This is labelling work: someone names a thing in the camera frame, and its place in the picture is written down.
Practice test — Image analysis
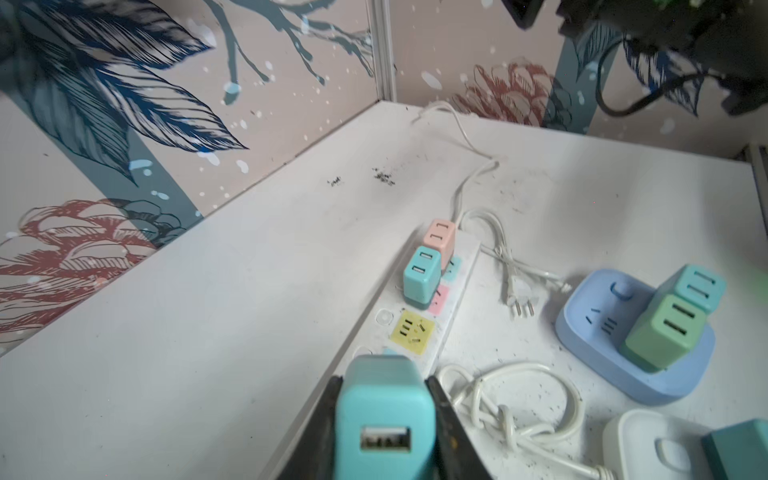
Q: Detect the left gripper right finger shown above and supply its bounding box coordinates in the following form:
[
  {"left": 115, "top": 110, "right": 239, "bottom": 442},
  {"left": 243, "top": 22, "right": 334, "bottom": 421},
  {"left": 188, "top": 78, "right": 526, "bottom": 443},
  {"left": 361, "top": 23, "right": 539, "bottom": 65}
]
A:
[{"left": 425, "top": 376, "right": 492, "bottom": 480}]

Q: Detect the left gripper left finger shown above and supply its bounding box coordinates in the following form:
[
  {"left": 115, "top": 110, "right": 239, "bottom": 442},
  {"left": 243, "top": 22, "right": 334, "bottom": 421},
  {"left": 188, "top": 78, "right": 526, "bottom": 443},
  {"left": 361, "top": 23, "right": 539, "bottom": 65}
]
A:
[{"left": 277, "top": 376, "right": 343, "bottom": 480}]

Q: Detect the teal plug adapter cluster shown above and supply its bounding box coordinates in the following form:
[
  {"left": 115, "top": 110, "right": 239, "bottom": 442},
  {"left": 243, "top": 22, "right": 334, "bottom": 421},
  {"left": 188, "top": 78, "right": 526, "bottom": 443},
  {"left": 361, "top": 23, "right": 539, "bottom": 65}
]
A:
[
  {"left": 333, "top": 355, "right": 436, "bottom": 479},
  {"left": 701, "top": 419, "right": 768, "bottom": 480}
]

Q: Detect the white multicolour power strip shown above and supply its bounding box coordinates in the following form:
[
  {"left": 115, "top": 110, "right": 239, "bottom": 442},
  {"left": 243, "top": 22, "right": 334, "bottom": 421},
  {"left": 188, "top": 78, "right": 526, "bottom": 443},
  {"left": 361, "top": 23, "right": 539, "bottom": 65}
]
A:
[{"left": 261, "top": 232, "right": 480, "bottom": 479}]

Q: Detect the white square socket cube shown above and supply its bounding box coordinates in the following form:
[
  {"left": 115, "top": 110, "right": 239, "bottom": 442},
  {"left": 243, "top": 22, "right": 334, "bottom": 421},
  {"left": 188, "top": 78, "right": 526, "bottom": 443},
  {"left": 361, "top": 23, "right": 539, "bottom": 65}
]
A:
[{"left": 602, "top": 409, "right": 713, "bottom": 480}]

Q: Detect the blue square socket cube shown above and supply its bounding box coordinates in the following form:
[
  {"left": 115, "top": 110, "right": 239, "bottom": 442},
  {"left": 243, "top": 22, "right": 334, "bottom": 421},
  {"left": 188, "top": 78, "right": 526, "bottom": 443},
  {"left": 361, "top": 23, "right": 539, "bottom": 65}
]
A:
[{"left": 555, "top": 265, "right": 725, "bottom": 406}]

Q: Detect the pink plug adapter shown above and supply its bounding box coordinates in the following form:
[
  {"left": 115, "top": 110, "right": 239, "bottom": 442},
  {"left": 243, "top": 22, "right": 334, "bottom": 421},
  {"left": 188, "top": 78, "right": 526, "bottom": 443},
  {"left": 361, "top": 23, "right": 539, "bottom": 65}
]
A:
[{"left": 422, "top": 219, "right": 457, "bottom": 272}]

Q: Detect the green plug adapter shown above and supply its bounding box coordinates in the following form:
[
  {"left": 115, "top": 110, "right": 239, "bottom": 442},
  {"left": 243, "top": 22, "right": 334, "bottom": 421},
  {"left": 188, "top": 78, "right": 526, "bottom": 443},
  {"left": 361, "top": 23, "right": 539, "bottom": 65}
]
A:
[{"left": 619, "top": 294, "right": 708, "bottom": 373}]

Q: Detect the white power strip cable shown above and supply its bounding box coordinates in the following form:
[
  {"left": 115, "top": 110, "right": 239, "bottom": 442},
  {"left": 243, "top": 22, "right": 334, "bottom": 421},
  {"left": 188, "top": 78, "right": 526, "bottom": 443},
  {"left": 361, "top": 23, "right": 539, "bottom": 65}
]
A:
[{"left": 410, "top": 100, "right": 502, "bottom": 232}]

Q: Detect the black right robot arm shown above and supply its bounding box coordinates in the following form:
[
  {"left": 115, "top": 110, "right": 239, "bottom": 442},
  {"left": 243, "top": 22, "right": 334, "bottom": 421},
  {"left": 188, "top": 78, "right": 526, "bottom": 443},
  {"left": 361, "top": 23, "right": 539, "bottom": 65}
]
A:
[{"left": 556, "top": 1, "right": 767, "bottom": 118}]

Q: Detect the white cube socket cable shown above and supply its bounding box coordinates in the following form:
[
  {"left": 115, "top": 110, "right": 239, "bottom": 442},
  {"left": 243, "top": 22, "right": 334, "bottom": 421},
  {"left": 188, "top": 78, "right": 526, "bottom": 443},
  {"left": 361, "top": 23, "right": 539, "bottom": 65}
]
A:
[{"left": 436, "top": 361, "right": 619, "bottom": 480}]

